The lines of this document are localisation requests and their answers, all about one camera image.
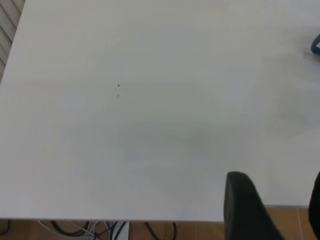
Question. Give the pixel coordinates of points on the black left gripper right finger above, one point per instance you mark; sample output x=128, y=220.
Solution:
x=315, y=212

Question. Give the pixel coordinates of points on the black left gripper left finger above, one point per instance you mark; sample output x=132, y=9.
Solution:
x=242, y=212

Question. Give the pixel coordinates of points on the dark grey ceramic mug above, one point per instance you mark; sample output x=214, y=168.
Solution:
x=315, y=47

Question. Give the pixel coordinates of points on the white table leg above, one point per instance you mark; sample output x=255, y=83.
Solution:
x=125, y=232

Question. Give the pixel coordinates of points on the grey slatted wall panel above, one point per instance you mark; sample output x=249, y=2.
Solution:
x=7, y=37

